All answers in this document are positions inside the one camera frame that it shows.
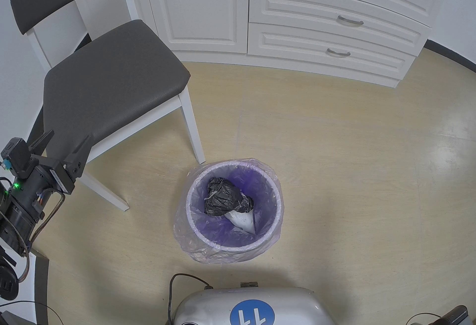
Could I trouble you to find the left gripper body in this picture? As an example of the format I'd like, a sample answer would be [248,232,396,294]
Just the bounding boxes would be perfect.
[9,154,77,212]

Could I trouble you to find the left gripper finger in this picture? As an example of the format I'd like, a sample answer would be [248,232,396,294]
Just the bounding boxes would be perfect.
[29,130,55,157]
[64,134,91,183]

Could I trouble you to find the black plastic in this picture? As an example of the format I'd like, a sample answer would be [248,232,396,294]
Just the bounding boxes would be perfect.
[203,177,254,216]

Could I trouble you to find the purple plastic bag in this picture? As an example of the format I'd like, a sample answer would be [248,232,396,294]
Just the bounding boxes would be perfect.
[174,157,285,264]

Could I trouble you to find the white printed wrapper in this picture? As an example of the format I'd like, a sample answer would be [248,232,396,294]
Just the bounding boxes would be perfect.
[224,209,259,235]

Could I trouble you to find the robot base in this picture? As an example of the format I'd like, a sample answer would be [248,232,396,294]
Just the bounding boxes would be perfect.
[175,281,335,325]

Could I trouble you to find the white trash bin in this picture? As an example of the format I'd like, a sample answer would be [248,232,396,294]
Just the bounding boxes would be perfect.
[186,162,284,251]

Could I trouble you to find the white chair grey cushions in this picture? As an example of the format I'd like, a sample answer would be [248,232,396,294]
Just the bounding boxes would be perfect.
[9,0,206,212]

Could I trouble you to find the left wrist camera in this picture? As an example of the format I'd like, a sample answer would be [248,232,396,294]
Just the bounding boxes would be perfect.
[0,137,33,181]

